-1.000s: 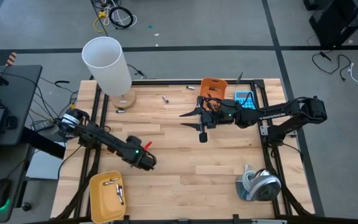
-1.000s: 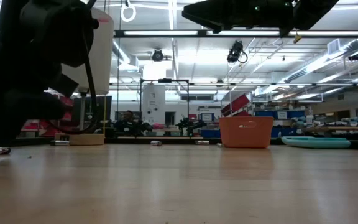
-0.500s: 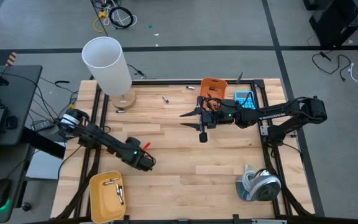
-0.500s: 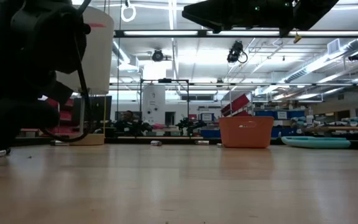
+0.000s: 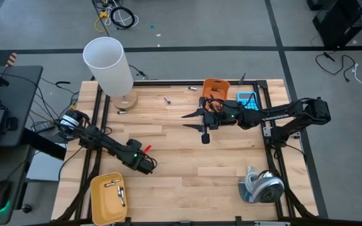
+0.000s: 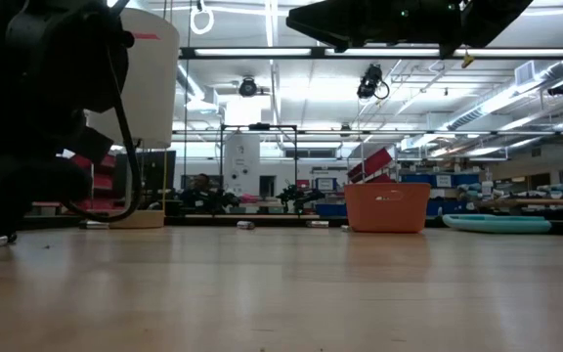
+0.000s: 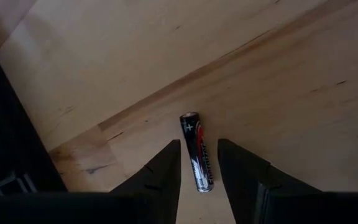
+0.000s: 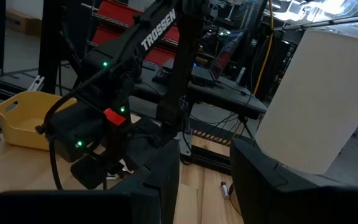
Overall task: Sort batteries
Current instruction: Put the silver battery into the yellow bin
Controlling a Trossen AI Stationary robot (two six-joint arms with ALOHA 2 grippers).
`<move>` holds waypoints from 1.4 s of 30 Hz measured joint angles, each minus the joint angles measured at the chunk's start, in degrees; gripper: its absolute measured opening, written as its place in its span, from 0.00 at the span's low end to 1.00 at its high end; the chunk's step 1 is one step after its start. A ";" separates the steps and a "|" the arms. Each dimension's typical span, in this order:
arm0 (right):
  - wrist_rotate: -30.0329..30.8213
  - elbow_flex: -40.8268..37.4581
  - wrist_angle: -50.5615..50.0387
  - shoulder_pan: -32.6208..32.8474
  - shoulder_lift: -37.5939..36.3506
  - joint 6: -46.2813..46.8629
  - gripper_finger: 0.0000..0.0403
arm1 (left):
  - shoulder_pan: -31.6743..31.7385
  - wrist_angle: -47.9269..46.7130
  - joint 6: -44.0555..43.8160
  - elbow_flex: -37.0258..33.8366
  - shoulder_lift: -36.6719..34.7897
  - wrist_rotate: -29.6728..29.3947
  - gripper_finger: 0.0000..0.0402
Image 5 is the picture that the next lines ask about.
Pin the black round desk object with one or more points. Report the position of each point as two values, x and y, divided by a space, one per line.
11 124

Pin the orange plastic bin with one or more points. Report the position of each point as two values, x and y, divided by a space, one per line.
215 84

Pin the black caster wheel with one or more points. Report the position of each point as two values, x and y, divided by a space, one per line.
26 208

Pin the black computer mouse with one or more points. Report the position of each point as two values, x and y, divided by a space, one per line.
0 193

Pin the black slanted panel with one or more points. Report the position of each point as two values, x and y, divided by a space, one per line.
49 150

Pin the white box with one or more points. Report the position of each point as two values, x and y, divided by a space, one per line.
42 169

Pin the silver purple battery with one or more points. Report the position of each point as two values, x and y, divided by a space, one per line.
122 112
192 88
167 100

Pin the white cylinder table lamp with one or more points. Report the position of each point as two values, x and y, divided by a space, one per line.
108 69

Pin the black copper Duracell battery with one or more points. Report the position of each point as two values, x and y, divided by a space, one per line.
219 106
214 106

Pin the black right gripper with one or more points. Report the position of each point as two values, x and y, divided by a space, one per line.
225 117

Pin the black clamp lever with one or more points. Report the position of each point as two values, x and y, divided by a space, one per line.
242 79

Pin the black aluminium table frame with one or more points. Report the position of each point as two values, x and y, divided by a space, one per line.
168 83

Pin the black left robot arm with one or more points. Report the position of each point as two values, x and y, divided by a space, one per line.
99 139

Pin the black side desk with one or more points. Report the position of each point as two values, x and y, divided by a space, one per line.
20 94

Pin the orange black striped block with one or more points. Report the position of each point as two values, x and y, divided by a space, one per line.
11 59

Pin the grey round device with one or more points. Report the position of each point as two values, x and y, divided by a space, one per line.
267 188

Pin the black computer tower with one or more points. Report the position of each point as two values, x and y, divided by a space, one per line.
341 22

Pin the blue calculator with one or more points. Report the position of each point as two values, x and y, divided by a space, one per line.
245 95

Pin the silver mounting bracket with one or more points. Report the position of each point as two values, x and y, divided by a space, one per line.
266 131

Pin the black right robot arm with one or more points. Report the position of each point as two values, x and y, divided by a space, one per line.
278 116

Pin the yellow plastic bin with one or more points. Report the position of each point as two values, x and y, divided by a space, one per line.
104 204

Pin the black power adapter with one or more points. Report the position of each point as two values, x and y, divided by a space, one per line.
42 126

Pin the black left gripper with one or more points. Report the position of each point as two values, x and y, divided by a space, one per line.
138 160

